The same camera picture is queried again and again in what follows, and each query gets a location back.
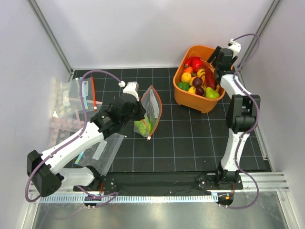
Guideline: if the red chili pepper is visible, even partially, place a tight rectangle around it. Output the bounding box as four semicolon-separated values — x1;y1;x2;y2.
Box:
203;65;216;90

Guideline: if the orange zipper clear bag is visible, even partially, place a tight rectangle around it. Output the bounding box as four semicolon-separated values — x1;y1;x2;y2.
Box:
133;85;163;141

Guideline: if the green apple top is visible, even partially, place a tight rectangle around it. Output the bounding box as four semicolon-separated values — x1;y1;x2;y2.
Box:
134;121;147;136

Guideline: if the green apple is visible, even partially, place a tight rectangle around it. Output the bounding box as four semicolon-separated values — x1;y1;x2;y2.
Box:
134;121;147;136
145;122;152;132

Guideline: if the small orange pumpkin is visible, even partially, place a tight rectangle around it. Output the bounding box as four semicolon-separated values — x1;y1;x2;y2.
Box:
183;66;193;74

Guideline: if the green bell pepper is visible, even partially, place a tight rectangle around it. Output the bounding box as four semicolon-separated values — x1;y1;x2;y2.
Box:
177;82;189;91

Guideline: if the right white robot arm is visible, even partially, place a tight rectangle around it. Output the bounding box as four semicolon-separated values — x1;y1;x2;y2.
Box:
207;44;260;189

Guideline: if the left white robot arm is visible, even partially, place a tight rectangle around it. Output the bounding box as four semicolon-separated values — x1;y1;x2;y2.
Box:
27;92;146;197

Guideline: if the clear bag white label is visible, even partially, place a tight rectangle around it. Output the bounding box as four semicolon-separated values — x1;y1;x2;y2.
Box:
74;133;125;176

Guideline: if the black grid mat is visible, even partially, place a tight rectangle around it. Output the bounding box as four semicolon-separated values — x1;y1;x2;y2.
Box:
73;68;229;172

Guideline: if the dark purple plum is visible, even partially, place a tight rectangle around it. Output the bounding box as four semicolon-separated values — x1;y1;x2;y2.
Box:
192;77;203;88

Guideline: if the green pear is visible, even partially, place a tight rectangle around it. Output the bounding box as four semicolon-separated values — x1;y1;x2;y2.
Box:
205;87;220;99

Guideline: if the orange plastic basket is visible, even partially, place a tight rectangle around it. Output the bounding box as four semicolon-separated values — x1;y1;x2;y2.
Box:
173;45;225;114

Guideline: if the yellow orange fruit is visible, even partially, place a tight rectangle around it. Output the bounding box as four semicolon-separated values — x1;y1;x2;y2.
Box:
181;72;192;83

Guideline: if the dark red plum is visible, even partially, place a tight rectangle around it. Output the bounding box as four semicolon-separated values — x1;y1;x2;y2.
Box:
195;87;205;96

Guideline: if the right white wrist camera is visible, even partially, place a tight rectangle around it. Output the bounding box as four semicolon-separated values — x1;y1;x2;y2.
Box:
228;39;241;55

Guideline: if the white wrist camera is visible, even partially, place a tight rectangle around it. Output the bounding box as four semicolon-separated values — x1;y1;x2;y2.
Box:
228;39;241;55
118;81;140;101

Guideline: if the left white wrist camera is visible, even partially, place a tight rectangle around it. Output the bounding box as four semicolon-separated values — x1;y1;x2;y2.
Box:
118;81;140;101

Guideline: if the right aluminium frame post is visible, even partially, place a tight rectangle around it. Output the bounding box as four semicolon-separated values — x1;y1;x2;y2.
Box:
238;0;282;69

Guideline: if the aluminium frame post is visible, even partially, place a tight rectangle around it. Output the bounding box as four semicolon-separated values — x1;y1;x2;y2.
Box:
27;0;73;74
238;0;282;69

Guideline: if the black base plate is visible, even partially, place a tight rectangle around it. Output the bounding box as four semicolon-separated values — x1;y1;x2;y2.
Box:
73;172;244;193

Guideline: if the slotted cable duct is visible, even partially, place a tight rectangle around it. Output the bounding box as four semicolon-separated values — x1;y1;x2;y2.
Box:
40;193;218;204

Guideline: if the aluminium front rail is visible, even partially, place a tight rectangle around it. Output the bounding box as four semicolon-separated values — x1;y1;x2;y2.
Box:
28;173;290;194

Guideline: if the left aluminium frame post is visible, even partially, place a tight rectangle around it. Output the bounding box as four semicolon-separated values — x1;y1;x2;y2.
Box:
27;0;73;74

